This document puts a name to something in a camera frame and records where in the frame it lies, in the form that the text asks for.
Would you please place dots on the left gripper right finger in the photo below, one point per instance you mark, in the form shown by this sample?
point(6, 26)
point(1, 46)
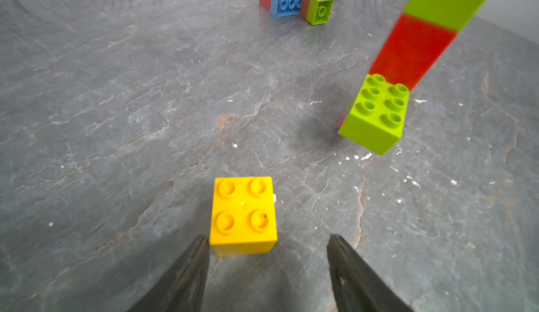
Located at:
point(355, 285)

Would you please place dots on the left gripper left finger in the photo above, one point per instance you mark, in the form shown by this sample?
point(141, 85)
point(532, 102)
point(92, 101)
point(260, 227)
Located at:
point(182, 286)

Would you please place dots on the yellow lego brick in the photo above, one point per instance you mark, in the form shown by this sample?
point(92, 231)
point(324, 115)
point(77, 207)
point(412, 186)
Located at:
point(243, 220)

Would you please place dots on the long green lego brick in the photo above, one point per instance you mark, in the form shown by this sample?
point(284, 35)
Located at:
point(376, 118)

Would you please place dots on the small red lego brick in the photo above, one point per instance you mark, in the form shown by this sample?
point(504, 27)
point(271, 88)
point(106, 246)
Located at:
point(410, 50)

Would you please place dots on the blue lego brick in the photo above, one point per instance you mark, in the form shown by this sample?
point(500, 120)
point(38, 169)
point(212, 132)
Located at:
point(285, 8)

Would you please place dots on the magenta lego brick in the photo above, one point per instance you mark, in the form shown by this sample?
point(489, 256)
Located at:
point(342, 120)

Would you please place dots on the small green lego brick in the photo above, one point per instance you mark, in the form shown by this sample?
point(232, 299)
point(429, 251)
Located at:
point(319, 12)

